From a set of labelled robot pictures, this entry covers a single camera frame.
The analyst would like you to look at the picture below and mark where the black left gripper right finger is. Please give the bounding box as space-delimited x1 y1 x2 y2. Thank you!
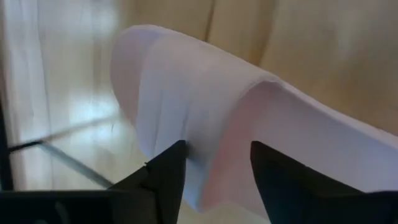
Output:
250 141 398 224

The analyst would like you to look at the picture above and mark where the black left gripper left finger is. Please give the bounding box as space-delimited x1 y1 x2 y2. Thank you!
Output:
108 139 188 224

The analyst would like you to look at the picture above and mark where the pink foam slide sandal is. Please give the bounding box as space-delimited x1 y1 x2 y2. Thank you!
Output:
109 24 398 219

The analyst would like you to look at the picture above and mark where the wooden shelf with black frame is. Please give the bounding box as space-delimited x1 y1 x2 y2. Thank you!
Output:
0 99 121 191

